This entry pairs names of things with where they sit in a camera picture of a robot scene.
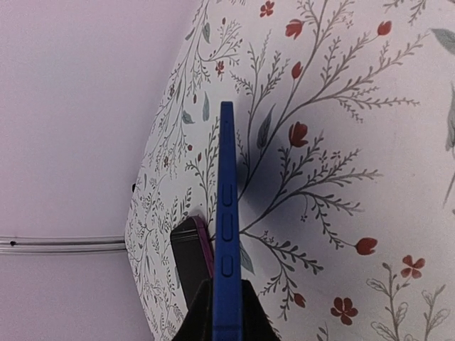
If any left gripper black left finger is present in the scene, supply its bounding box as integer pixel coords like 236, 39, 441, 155
172, 279, 213, 341

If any purple smartphone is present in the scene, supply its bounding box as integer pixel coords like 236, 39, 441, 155
171, 216, 214, 308

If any left aluminium frame post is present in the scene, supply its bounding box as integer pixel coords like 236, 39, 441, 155
1, 236, 127, 254

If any blue smartphone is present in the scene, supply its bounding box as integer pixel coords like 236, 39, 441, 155
212, 102, 243, 341

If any floral patterned table mat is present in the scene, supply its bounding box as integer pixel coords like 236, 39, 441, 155
125, 1, 454, 340

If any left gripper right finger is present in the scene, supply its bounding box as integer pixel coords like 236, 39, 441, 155
242, 280, 279, 341

